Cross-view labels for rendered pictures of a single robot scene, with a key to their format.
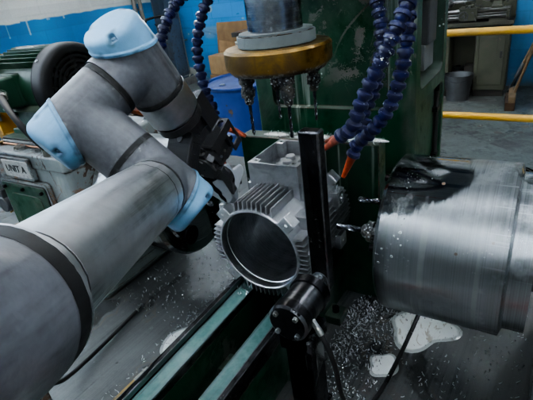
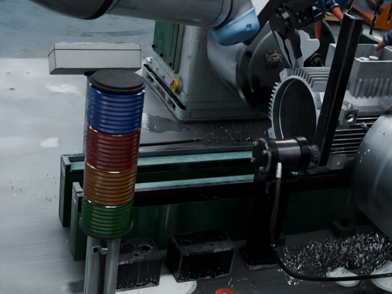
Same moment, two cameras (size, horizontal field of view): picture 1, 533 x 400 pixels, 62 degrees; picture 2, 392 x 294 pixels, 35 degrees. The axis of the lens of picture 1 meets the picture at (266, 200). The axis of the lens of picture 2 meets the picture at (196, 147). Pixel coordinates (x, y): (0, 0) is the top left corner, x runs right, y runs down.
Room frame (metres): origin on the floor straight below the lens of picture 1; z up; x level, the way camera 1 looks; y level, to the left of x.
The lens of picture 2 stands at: (-0.37, -0.36, 1.46)
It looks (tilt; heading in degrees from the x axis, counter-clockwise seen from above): 26 degrees down; 30
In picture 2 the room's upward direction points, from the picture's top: 9 degrees clockwise
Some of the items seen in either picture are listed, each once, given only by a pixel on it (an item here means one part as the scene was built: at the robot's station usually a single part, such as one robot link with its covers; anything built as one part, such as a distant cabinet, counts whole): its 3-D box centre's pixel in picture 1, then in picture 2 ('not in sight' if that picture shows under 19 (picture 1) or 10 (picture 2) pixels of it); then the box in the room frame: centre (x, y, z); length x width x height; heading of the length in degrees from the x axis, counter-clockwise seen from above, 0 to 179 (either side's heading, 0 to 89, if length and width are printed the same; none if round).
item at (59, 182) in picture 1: (88, 195); (216, 34); (1.07, 0.46, 0.99); 0.35 x 0.31 x 0.37; 56
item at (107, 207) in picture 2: not in sight; (107, 208); (0.12, 0.03, 1.05); 0.06 x 0.06 x 0.04
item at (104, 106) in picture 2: not in sight; (116, 104); (0.12, 0.03, 1.19); 0.06 x 0.06 x 0.04
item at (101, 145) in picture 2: not in sight; (112, 140); (0.12, 0.03, 1.14); 0.06 x 0.06 x 0.04
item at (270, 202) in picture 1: (284, 223); (336, 116); (0.73, -0.03, 1.01); 0.20 x 0.19 x 0.19; 146
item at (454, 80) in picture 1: (458, 86); not in sight; (4.73, -2.24, 0.14); 0.30 x 0.30 x 0.27
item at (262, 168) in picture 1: (289, 170); (366, 70); (0.76, -0.05, 1.11); 0.12 x 0.11 x 0.07; 146
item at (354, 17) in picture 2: (316, 215); (333, 93); (0.55, -0.07, 1.12); 0.04 x 0.03 x 0.26; 146
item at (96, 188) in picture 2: not in sight; (109, 175); (0.12, 0.03, 1.10); 0.06 x 0.06 x 0.04
